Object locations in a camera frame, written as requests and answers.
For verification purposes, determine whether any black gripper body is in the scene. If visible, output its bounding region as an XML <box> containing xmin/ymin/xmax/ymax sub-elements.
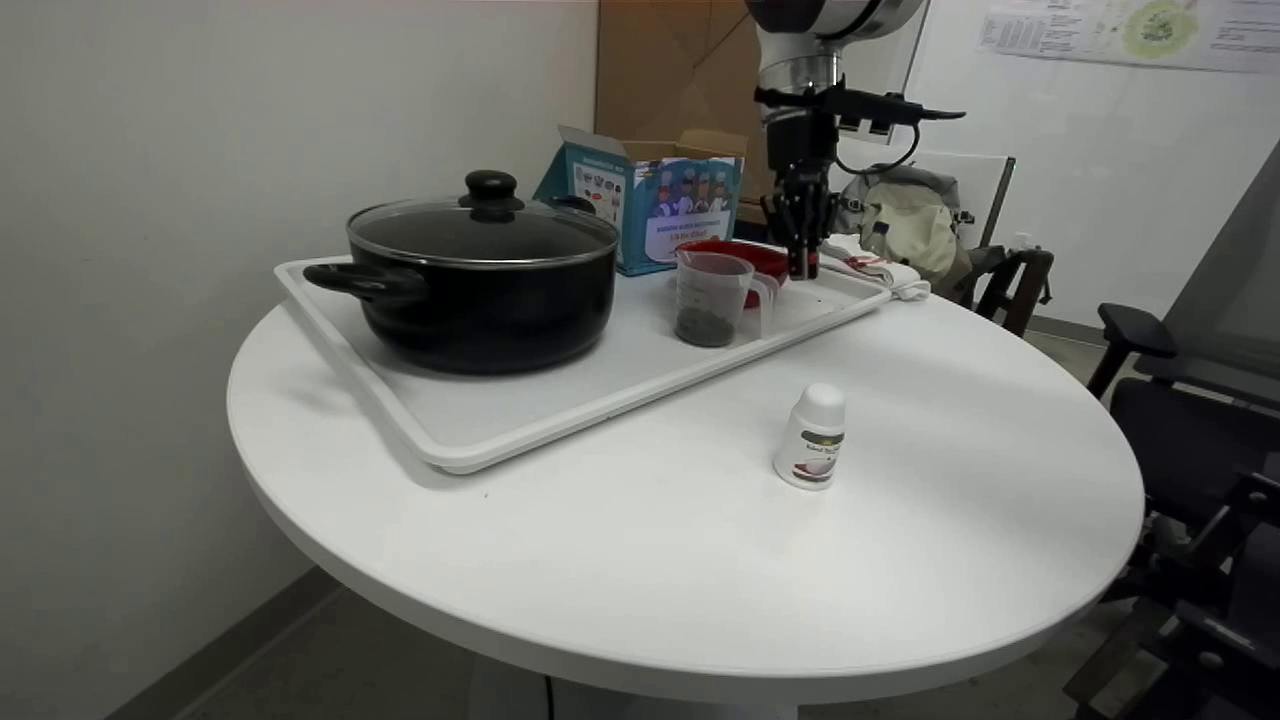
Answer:
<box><xmin>756</xmin><ymin>83</ymin><xmax>844</xmax><ymax>186</ymax></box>

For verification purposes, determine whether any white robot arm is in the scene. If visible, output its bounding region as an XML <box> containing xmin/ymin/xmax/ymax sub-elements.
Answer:
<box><xmin>746</xmin><ymin>0</ymin><xmax>923</xmax><ymax>278</ymax></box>

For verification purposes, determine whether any red bowl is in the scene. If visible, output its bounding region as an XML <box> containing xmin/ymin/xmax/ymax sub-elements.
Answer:
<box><xmin>678</xmin><ymin>240</ymin><xmax>790</xmax><ymax>311</ymax></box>

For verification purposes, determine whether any white red-striped towel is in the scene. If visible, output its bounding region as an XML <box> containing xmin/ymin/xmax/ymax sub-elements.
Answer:
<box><xmin>822</xmin><ymin>231</ymin><xmax>933</xmax><ymax>300</ymax></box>

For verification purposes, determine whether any grey backpack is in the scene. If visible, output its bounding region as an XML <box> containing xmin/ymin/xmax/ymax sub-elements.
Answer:
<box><xmin>835</xmin><ymin>169</ymin><xmax>970</xmax><ymax>285</ymax></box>

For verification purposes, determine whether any large brown cardboard box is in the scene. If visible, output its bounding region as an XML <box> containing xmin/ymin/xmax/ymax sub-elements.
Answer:
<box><xmin>594</xmin><ymin>0</ymin><xmax>770</xmax><ymax>194</ymax></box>

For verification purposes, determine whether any blue printed carton box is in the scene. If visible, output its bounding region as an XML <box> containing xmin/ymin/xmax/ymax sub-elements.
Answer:
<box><xmin>537</xmin><ymin>129</ymin><xmax>747</xmax><ymax>274</ymax></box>

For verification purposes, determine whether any white framed board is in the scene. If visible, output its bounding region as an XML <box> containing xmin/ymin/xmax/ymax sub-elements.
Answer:
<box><xmin>920</xmin><ymin>152</ymin><xmax>1015</xmax><ymax>253</ymax></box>

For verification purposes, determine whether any black side chair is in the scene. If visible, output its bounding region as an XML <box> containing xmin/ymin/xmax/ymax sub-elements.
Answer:
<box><xmin>944</xmin><ymin>244</ymin><xmax>1053</xmax><ymax>337</ymax></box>

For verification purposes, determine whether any white pill bottle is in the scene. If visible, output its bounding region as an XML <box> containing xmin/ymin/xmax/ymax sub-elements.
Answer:
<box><xmin>773</xmin><ymin>385</ymin><xmax>848</xmax><ymax>486</ymax></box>

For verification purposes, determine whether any glass pot lid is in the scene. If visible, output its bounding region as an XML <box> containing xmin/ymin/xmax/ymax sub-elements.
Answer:
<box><xmin>347</xmin><ymin>169</ymin><xmax>617</xmax><ymax>267</ymax></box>

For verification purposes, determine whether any black cooking pot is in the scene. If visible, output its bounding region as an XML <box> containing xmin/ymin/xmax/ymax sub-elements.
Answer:
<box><xmin>304</xmin><ymin>253</ymin><xmax>617</xmax><ymax>377</ymax></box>

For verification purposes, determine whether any white plastic tray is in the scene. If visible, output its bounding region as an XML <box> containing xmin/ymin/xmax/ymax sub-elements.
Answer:
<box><xmin>275</xmin><ymin>261</ymin><xmax>891</xmax><ymax>476</ymax></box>

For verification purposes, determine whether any black office chair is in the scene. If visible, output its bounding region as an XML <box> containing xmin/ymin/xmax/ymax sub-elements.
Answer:
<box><xmin>1059</xmin><ymin>135</ymin><xmax>1280</xmax><ymax>720</ymax></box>

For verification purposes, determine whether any wall poster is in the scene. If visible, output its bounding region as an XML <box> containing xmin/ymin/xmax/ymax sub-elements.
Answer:
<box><xmin>981</xmin><ymin>0</ymin><xmax>1280</xmax><ymax>71</ymax></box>

